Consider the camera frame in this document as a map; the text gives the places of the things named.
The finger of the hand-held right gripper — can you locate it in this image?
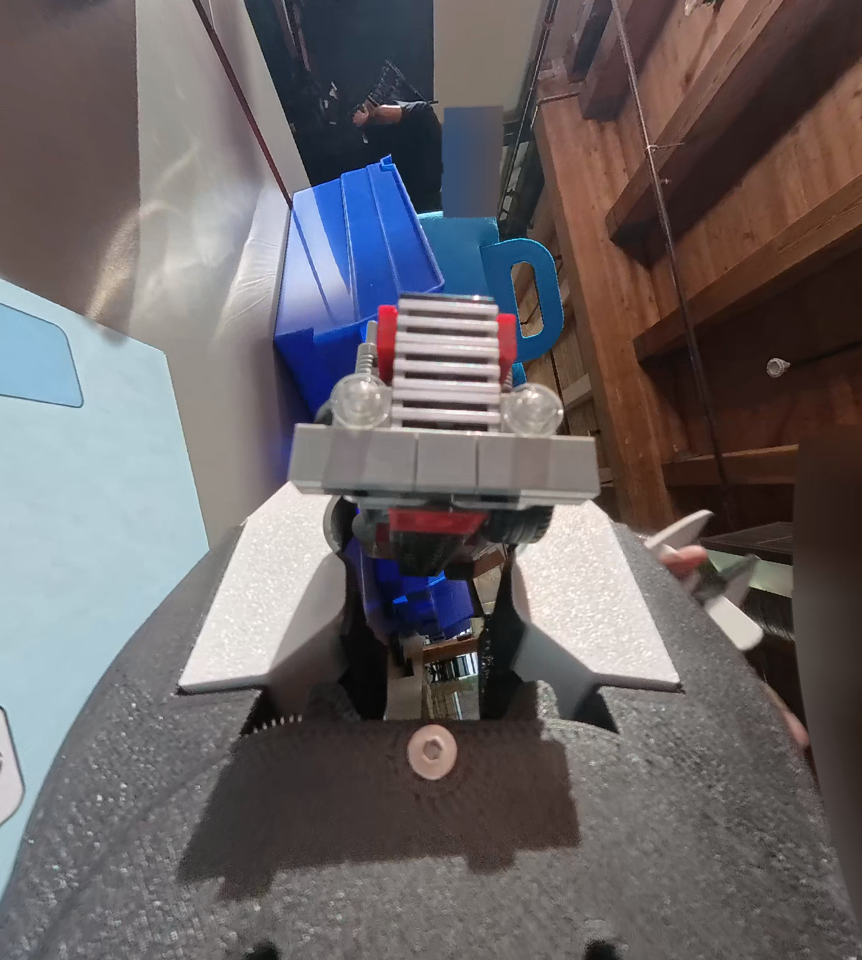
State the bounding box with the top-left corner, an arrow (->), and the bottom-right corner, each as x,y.
692,556 -> 765,654
644,510 -> 714,561

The black hanging cable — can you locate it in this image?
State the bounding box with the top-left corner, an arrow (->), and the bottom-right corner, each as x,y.
607,0 -> 735,526

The person's right hand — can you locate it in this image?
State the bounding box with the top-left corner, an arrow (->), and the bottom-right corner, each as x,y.
662,545 -> 711,580

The black flat panel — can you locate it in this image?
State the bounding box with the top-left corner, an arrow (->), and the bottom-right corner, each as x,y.
701,522 -> 796,639

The blue plastic bin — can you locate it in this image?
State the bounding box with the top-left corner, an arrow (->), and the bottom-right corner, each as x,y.
273,156 -> 448,425

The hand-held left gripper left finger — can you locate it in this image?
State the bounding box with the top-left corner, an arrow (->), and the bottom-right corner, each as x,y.
178,480 -> 387,720

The dark red cord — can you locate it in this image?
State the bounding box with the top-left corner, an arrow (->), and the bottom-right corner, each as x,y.
192,0 -> 295,210

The black metal pipe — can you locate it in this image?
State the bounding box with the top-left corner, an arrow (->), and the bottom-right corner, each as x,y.
497,0 -> 561,220

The grey red toy brick truck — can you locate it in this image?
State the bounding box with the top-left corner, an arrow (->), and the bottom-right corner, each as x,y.
287,294 -> 600,580

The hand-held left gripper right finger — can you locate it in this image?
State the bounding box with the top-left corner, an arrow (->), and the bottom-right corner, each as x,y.
478,501 -> 683,719

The light blue instruction booklet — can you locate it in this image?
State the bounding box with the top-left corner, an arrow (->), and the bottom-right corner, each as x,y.
0,255 -> 210,960

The wooden shelf unit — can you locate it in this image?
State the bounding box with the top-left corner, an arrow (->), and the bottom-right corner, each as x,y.
534,0 -> 862,541

